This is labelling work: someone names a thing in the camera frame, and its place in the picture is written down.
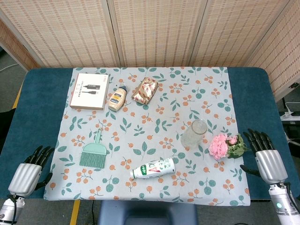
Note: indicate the pink flower bouquet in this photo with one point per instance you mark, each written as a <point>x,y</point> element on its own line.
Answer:
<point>226,146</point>

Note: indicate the mint green dustpan brush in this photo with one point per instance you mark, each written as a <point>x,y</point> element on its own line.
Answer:
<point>93,153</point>

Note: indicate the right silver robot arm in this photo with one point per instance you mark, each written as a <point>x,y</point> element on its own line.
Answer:
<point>282,202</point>

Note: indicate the mayonnaise squeeze bottle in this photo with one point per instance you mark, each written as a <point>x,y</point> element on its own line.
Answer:
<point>117,98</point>

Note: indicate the white power strip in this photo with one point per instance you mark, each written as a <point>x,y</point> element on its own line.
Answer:
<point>290,114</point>

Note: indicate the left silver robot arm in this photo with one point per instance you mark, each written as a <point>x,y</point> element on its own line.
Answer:
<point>8,209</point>

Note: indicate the clear glass jar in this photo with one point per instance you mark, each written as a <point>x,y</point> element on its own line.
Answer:
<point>194,136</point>

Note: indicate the blue padded table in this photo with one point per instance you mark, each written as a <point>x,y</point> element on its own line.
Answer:
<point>35,112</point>

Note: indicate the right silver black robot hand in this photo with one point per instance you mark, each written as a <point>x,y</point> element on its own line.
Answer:
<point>270,165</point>

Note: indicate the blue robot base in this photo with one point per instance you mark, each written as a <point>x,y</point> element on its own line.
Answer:
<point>146,213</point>

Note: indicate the woven folding screen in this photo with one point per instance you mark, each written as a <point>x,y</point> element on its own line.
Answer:
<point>150,32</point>

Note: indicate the white green drink bottle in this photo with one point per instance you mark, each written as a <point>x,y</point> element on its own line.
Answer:
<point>153,170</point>

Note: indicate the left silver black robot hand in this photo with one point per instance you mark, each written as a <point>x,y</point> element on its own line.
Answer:
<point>24,174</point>

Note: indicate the floral leaf print tablecloth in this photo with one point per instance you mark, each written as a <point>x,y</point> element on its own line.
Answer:
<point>150,131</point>

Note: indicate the gold red snack bag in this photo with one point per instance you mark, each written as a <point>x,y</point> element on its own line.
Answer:
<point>145,90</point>

